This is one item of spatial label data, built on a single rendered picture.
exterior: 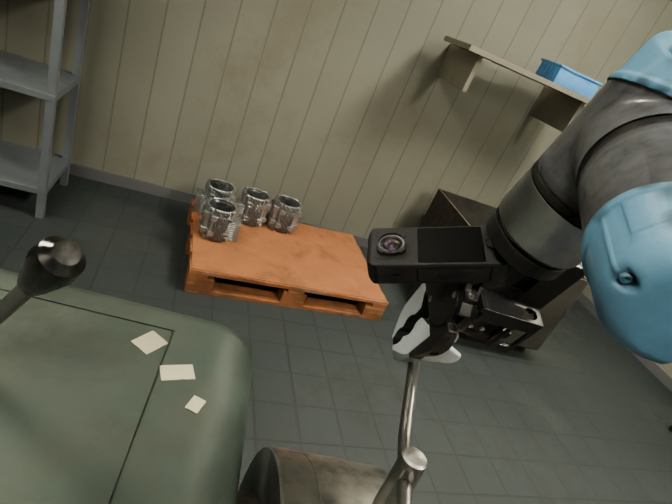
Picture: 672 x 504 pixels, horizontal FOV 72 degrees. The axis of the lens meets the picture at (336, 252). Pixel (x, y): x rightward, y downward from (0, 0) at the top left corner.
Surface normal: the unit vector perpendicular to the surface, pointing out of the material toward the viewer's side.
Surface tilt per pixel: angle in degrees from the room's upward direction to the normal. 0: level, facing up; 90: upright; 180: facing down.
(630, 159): 62
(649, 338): 109
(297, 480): 20
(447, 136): 90
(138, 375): 0
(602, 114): 74
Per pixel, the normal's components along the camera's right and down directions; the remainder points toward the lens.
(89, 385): 0.37, -0.82
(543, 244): -0.49, 0.52
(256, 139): 0.19, 0.53
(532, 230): -0.70, 0.31
